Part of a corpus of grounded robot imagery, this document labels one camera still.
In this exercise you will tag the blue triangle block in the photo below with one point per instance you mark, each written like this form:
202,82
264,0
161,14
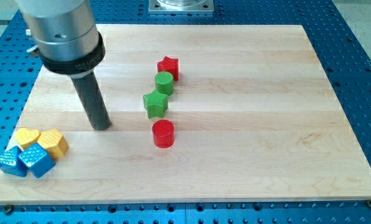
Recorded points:
11,164

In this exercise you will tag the green cylinder block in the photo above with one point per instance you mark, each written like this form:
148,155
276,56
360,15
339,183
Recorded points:
164,83

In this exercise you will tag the red star block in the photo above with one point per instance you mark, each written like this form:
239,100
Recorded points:
170,65

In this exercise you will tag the light wooden board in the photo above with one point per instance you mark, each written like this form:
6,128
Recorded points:
256,120

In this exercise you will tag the blue cube block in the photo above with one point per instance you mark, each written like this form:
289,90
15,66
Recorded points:
37,160

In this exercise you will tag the yellow heart block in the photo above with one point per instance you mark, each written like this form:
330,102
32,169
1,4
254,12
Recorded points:
27,137

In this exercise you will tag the black collar tool mount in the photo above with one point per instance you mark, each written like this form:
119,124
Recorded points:
78,66

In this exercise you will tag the red cylinder block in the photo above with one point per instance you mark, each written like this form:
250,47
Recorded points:
163,133

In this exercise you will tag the yellow hexagon block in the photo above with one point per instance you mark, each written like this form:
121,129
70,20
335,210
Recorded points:
54,142

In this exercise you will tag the green star block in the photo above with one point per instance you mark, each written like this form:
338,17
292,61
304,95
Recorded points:
155,104

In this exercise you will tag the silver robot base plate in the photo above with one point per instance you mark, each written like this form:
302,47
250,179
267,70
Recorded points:
177,6

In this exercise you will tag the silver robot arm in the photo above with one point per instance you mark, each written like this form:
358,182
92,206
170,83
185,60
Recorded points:
68,43

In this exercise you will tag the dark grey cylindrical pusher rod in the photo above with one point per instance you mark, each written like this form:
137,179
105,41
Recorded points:
92,101

